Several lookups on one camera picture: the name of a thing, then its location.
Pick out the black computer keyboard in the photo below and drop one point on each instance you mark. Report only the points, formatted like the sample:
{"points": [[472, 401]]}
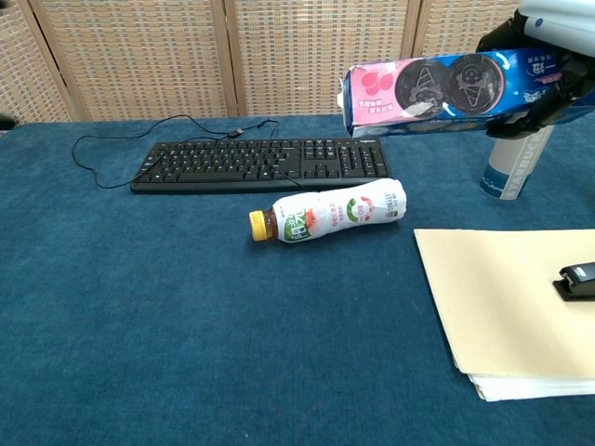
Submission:
{"points": [[232, 162]]}

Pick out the black equipment pile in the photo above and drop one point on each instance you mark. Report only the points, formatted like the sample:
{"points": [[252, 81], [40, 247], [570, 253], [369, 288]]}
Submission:
{"points": [[5, 122]]}

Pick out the white tumbler with blue base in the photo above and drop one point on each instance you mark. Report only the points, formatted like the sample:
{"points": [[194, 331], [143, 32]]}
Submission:
{"points": [[511, 162]]}

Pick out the blue table cloth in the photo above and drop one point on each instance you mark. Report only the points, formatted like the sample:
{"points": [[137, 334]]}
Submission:
{"points": [[186, 325]]}

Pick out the manila paper folder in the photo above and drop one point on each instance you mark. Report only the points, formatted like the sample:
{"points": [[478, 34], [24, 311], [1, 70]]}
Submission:
{"points": [[502, 302]]}

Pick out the white labelled tea bottle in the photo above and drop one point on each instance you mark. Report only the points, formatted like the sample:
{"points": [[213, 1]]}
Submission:
{"points": [[334, 211]]}

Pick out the blue small box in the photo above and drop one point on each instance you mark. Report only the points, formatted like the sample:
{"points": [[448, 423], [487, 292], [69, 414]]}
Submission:
{"points": [[418, 93]]}

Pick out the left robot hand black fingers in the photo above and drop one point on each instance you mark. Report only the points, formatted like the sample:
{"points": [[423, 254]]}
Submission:
{"points": [[576, 76]]}

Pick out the woven bamboo screen panel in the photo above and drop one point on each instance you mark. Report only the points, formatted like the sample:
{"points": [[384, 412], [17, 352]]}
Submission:
{"points": [[455, 23], [28, 60], [139, 56], [302, 46]]}

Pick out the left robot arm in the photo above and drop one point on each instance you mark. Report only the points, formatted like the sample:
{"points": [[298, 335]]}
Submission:
{"points": [[558, 23]]}

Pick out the white paper stack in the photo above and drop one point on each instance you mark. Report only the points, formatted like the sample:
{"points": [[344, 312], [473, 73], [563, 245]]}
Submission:
{"points": [[534, 388]]}

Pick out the black stapler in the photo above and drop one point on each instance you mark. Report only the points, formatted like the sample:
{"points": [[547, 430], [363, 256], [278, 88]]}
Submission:
{"points": [[578, 281]]}

